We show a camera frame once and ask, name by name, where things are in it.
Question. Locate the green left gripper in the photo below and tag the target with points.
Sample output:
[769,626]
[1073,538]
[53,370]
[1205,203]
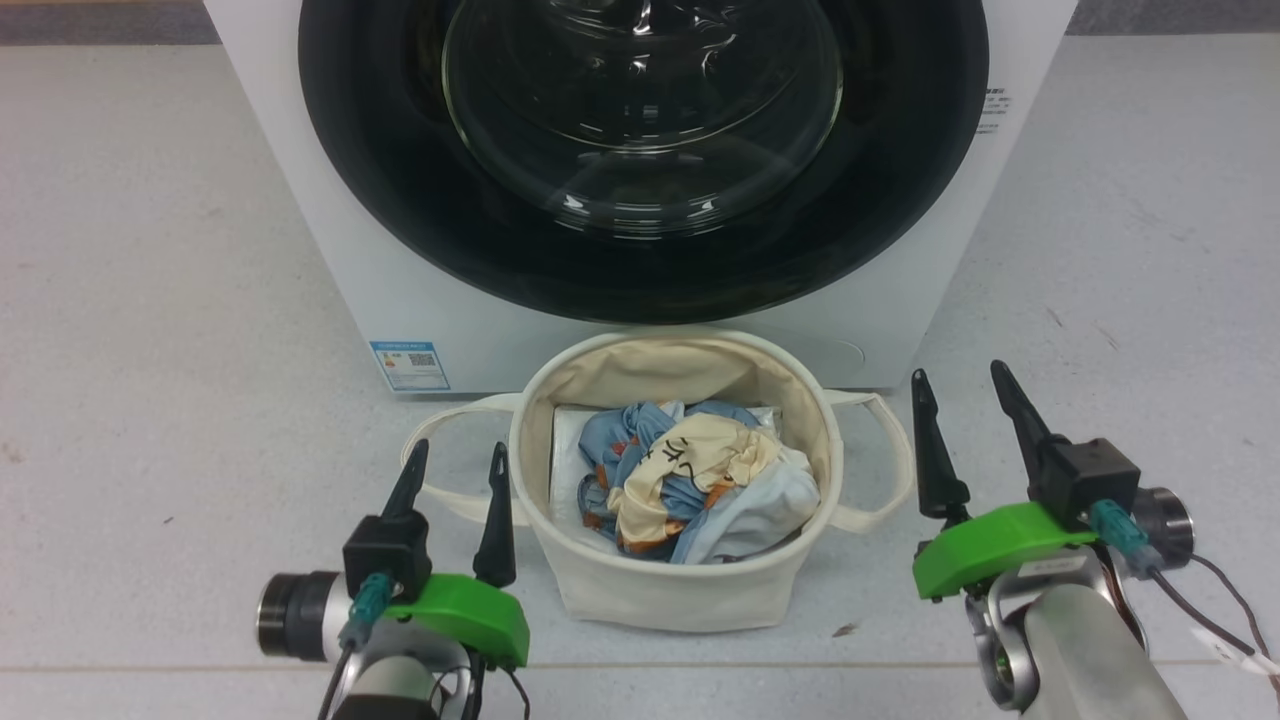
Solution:
[470,610]

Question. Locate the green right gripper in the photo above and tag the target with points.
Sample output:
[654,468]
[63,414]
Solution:
[990,545]

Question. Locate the blue orange-patterned garment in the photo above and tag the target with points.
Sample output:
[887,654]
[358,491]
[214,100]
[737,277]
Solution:
[605,440]

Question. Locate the pale white-blue garment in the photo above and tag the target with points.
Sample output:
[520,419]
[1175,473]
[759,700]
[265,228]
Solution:
[780,500]

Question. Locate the cream black-printed garment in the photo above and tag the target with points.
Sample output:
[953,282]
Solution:
[700,455]

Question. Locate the black round glass washer door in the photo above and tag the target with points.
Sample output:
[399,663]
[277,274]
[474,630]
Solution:
[400,200]

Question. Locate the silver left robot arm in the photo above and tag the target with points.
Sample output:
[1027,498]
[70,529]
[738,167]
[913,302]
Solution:
[300,615]

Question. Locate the cream fabric laundry basket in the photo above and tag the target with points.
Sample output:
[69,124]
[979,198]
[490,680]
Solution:
[680,595]

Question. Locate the white front-load washing machine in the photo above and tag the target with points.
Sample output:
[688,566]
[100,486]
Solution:
[290,260]

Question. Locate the blue energy label sticker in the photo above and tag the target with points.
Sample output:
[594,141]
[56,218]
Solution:
[410,366]

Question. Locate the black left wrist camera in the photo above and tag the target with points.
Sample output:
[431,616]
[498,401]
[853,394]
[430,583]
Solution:
[390,555]

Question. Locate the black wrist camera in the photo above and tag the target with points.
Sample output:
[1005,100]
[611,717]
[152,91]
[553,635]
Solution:
[390,555]
[1090,480]

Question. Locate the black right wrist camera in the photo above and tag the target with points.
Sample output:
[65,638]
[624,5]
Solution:
[1090,480]

